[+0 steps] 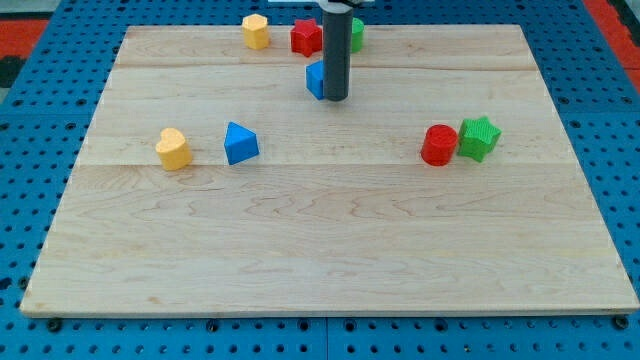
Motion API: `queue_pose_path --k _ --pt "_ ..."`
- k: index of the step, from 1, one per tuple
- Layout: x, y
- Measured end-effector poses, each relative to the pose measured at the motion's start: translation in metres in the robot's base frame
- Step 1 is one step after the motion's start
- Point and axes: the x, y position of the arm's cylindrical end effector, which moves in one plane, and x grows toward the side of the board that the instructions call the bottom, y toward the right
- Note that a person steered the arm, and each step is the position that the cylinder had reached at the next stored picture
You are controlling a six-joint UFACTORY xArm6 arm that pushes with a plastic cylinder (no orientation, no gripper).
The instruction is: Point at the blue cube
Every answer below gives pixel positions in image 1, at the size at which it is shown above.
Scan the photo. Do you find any blue triangle block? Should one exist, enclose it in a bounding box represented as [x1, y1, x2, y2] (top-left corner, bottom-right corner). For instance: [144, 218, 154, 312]
[224, 122, 260, 165]

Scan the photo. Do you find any grey cylindrical pointer tool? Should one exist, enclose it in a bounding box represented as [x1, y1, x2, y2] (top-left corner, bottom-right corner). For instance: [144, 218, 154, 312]
[317, 0, 353, 102]

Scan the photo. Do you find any yellow heart block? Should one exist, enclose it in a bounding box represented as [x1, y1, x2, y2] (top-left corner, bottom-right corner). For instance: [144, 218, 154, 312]
[155, 128, 193, 171]

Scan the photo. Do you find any green cylinder block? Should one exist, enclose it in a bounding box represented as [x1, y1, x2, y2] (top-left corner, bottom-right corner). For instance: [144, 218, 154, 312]
[351, 17, 365, 53]

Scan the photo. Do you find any light wooden board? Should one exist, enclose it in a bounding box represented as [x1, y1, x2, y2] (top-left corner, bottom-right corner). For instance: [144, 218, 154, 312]
[21, 25, 639, 318]

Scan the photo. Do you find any yellow hexagon block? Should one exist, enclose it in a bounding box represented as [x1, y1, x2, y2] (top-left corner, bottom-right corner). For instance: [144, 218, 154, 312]
[241, 14, 270, 50]

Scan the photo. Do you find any blue cube block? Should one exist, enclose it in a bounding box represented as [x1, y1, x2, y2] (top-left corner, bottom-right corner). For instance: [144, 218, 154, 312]
[305, 60, 324, 100]

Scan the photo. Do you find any red cylinder block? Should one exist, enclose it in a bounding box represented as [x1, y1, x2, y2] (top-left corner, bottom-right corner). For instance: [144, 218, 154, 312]
[420, 124, 458, 166]

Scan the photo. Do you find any red star block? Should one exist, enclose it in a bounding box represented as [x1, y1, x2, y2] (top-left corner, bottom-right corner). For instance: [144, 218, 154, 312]
[290, 18, 323, 57]

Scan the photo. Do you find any green star block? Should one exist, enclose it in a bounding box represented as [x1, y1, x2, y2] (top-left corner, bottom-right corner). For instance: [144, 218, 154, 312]
[457, 116, 502, 163]

